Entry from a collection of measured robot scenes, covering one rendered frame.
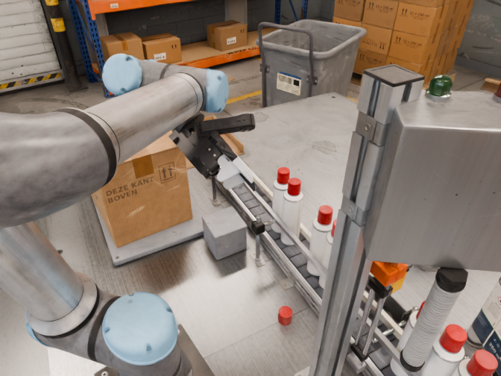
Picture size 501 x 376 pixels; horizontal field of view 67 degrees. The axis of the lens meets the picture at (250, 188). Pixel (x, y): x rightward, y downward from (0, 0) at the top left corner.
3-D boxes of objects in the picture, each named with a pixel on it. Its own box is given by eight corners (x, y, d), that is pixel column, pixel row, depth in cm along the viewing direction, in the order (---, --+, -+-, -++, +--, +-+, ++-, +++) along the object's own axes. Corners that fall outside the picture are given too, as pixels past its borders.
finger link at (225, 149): (238, 171, 75) (218, 151, 81) (245, 165, 75) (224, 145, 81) (227, 157, 71) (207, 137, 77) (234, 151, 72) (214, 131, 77)
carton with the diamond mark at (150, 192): (193, 218, 119) (184, 143, 103) (116, 248, 109) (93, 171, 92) (157, 172, 139) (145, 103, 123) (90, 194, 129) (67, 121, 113)
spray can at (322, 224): (330, 272, 98) (342, 212, 86) (314, 280, 96) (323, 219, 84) (318, 259, 102) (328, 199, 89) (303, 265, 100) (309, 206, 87)
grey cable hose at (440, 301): (427, 367, 58) (476, 277, 46) (411, 377, 57) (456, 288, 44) (409, 348, 61) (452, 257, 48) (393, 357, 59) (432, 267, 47)
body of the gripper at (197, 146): (209, 181, 83) (174, 141, 85) (238, 156, 84) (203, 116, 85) (203, 177, 76) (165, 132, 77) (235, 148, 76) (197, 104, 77)
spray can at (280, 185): (292, 230, 110) (297, 172, 98) (276, 236, 108) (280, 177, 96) (282, 219, 114) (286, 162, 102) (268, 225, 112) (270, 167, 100)
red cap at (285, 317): (282, 310, 95) (283, 302, 93) (294, 318, 93) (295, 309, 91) (275, 320, 93) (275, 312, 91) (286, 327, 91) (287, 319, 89)
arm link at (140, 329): (163, 400, 66) (152, 359, 58) (96, 376, 69) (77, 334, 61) (191, 339, 75) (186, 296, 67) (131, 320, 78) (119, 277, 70)
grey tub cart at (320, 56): (297, 101, 390) (305, -2, 333) (355, 116, 362) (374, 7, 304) (247, 136, 332) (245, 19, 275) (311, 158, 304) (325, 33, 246)
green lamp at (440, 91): (453, 101, 40) (460, 80, 39) (427, 101, 40) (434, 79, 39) (446, 92, 42) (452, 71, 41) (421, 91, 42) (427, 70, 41)
